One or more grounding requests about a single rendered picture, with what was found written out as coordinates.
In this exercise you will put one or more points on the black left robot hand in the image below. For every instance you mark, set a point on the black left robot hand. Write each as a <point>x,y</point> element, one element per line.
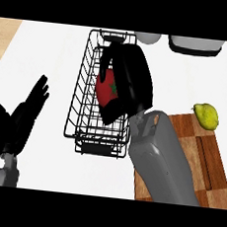
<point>20,119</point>

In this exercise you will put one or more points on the pale grey black-trimmed appliance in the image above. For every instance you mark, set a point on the pale grey black-trimmed appliance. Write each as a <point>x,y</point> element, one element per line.
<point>195,45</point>

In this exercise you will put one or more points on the grey rounded appliance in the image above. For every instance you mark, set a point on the grey rounded appliance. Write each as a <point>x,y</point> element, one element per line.
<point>147,37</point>

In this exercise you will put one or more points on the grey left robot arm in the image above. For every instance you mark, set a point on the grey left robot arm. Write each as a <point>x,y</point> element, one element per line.
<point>3,171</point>

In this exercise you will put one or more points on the brown wooden cutting board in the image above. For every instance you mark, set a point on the brown wooden cutting board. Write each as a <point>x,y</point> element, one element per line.
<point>213,162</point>

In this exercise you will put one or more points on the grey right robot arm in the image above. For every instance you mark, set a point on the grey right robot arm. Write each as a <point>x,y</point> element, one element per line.
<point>161,160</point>

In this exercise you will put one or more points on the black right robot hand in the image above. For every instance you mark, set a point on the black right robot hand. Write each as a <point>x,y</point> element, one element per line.
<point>132,77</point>

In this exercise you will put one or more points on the yellow-green pear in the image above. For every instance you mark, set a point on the yellow-green pear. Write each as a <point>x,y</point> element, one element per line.
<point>207,116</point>

